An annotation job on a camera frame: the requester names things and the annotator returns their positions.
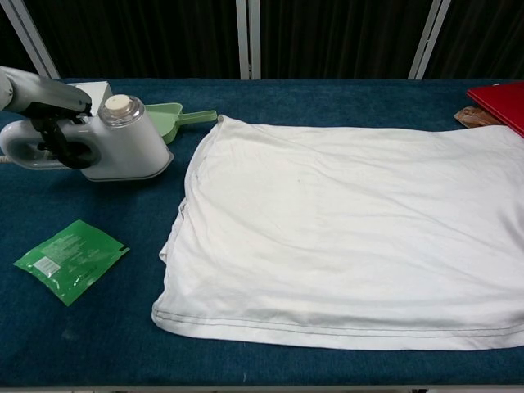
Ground grey aluminium frame post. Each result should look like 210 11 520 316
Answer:
0 0 61 79
235 0 262 81
408 0 451 80

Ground green plastic dustpan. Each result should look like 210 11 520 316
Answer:
145 102 218 144

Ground red spiral notebook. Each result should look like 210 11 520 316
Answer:
466 80 524 138

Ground green foil packet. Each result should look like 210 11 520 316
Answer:
12 219 130 307

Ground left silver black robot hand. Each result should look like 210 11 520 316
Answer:
7 75 102 169

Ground white box with blue stripe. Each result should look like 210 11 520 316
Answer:
67 80 114 118

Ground white folded t-shirt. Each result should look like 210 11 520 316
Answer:
151 114 524 352

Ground blue felt table cover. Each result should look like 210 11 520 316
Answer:
0 78 524 388

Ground black pleated curtain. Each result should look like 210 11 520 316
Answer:
0 0 524 81

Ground white handheld garment steamer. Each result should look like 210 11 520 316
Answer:
0 94 175 183

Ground brown snack packet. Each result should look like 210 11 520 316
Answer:
453 104 508 128

